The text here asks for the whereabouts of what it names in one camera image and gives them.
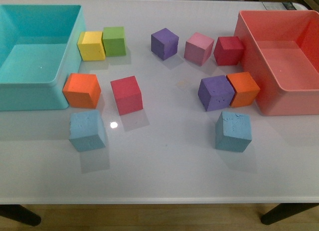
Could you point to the light blue foam cube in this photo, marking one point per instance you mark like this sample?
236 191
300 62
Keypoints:
233 132
87 131

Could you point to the purple foam cube front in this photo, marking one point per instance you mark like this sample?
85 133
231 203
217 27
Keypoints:
215 93

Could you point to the purple foam cube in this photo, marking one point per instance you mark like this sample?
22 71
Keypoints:
215 93
164 43

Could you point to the purple foam cube rear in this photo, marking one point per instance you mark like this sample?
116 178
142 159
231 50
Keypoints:
164 43

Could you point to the pink foam cube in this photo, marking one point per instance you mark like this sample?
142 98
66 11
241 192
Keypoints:
198 48

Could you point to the orange foam cube left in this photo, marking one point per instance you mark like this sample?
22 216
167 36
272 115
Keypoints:
82 90

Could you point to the orange foam cube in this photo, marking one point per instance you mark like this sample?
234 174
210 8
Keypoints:
245 87
82 90

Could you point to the green foam cube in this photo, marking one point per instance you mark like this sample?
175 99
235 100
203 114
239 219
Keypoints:
114 41

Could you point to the orange foam cube right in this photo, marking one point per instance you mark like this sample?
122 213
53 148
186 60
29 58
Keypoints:
245 87

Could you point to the dark red foam cube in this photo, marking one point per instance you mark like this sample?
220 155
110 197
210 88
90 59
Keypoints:
228 50

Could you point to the yellow foam cube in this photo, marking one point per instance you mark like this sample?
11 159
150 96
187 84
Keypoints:
91 46

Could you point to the teal plastic bin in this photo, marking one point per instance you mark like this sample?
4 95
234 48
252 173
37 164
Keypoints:
38 51

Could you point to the pink plastic bin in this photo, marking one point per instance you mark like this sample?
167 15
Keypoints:
282 55

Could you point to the label sticker on table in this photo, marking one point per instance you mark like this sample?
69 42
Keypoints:
278 5

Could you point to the black table leg right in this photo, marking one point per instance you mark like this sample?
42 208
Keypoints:
285 210

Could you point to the black table leg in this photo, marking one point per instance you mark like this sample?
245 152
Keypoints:
285 210
20 214

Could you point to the black table leg left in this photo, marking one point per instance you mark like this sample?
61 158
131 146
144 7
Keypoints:
20 214

